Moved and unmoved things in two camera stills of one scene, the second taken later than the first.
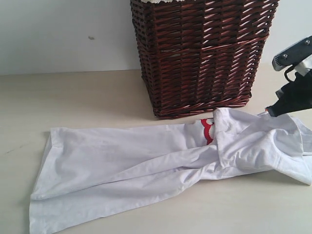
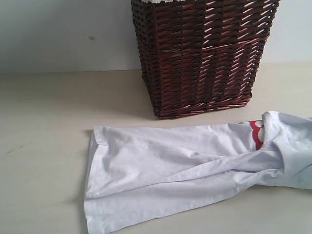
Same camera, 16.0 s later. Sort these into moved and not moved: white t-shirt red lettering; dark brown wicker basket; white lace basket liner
Moved: white t-shirt red lettering
Not moved: dark brown wicker basket; white lace basket liner
